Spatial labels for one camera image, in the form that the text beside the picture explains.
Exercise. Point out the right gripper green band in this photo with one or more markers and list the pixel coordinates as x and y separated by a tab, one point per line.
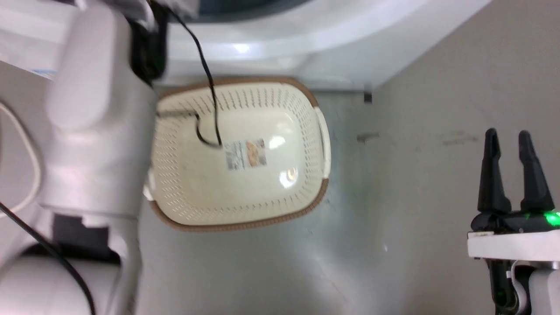
516	238

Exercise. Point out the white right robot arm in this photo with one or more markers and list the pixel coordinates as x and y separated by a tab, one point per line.
529	286

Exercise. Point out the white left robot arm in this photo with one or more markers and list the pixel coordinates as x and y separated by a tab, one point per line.
92	131

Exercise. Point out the cream perforated laundry basket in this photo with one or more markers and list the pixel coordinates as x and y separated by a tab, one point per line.
245	175

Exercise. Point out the white washing machine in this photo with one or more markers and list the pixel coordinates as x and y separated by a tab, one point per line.
280	39

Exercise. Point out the printed label sticker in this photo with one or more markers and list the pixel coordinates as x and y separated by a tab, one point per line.
246	154

